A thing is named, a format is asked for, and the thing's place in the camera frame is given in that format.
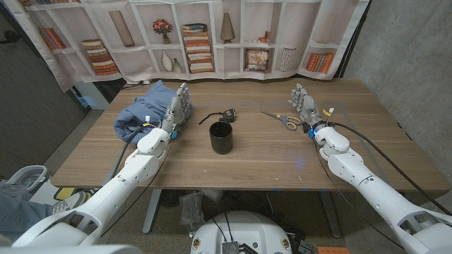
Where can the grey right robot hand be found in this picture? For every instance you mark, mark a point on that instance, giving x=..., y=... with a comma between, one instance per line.
x=307, y=106

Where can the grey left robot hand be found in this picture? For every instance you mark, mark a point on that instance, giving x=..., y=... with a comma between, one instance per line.
x=176, y=109

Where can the blue hoodie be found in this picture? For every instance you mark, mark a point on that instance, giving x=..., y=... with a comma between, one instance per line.
x=141, y=109

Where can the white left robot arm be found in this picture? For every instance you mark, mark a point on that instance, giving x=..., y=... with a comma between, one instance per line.
x=116, y=190

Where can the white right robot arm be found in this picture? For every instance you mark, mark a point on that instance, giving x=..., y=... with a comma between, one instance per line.
x=381, y=197

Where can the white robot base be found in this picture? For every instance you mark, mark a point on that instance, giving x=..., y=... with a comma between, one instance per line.
x=243, y=229

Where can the black cup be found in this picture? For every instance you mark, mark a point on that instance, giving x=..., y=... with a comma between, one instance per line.
x=221, y=141

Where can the white power strip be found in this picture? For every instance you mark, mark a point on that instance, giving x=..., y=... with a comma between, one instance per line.
x=139, y=82

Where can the printed bookshelf backdrop cloth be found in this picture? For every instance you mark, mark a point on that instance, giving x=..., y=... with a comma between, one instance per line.
x=303, y=28

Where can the white cabinet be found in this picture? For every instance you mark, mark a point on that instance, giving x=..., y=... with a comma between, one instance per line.
x=93, y=97

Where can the clear plastic bag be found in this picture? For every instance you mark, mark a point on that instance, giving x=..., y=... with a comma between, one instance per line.
x=192, y=210

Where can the grey metal table leg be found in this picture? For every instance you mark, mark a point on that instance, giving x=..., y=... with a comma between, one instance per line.
x=152, y=211
x=332, y=215

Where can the yellow black foot pedal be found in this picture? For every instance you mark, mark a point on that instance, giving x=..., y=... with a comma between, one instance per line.
x=65, y=193

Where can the grey white sneaker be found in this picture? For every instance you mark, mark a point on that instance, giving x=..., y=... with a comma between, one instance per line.
x=70, y=202

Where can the orange box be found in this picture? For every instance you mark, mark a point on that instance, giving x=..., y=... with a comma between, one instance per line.
x=333, y=250

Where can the white grey round bin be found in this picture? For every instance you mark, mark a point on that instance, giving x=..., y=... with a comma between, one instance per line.
x=28, y=176

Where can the white robot chest cover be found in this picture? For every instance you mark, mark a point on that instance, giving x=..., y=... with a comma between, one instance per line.
x=70, y=249

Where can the person's leg in jeans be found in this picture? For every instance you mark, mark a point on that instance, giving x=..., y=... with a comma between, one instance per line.
x=21, y=215

